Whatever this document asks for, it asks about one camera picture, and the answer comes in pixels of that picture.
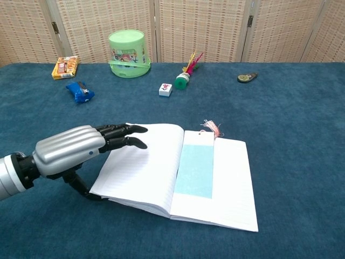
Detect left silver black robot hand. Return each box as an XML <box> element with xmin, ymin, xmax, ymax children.
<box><xmin>32</xmin><ymin>123</ymin><xmax>149</xmax><ymax>202</ymax></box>

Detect yellow white notebook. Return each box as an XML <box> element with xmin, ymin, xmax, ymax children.
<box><xmin>88</xmin><ymin>122</ymin><xmax>259</xmax><ymax>233</ymax></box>

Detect light blue bookmark with tassel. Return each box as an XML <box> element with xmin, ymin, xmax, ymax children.
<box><xmin>174</xmin><ymin>118</ymin><xmax>224</xmax><ymax>200</ymax></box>

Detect blue stapler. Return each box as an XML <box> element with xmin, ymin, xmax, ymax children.
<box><xmin>65</xmin><ymin>80</ymin><xmax>95</xmax><ymax>104</ymax></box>

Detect orange snack box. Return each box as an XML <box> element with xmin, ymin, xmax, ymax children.
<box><xmin>51</xmin><ymin>56</ymin><xmax>80</xmax><ymax>81</ymax></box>

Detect green plastic bucket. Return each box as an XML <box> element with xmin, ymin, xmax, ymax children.
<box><xmin>108</xmin><ymin>29</ymin><xmax>151</xmax><ymax>79</ymax></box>

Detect white mahjong tile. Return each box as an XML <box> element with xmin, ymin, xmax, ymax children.
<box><xmin>158</xmin><ymin>83</ymin><xmax>173</xmax><ymax>97</ymax></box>

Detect colourful feather shuttlecock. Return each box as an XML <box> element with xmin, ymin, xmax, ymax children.
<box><xmin>174</xmin><ymin>51</ymin><xmax>204</xmax><ymax>91</ymax></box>

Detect woven folding screen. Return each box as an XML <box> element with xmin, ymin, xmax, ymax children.
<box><xmin>0</xmin><ymin>0</ymin><xmax>345</xmax><ymax>68</ymax></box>

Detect green black correction tape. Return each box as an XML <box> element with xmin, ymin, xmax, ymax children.
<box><xmin>237</xmin><ymin>71</ymin><xmax>259</xmax><ymax>83</ymax></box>

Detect blue table cloth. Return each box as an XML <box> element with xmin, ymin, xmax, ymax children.
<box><xmin>0</xmin><ymin>62</ymin><xmax>345</xmax><ymax>259</ymax></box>

